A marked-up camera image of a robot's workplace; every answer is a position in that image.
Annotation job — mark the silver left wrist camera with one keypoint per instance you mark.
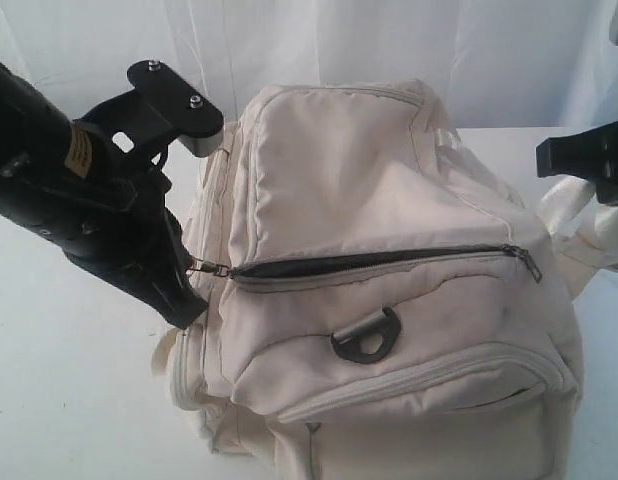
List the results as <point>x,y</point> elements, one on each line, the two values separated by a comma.
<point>161,107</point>

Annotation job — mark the white background curtain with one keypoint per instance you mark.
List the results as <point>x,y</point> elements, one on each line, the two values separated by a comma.
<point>493,63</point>

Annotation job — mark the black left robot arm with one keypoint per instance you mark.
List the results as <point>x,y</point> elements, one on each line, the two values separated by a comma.
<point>95,188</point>

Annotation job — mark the cream fabric duffel bag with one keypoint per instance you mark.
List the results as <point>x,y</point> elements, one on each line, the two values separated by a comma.
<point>381,305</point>

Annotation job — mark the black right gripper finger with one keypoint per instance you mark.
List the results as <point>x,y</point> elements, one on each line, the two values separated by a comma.
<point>592,154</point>
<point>607,190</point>

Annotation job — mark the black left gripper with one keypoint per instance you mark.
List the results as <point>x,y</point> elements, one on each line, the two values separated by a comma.
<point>105,209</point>

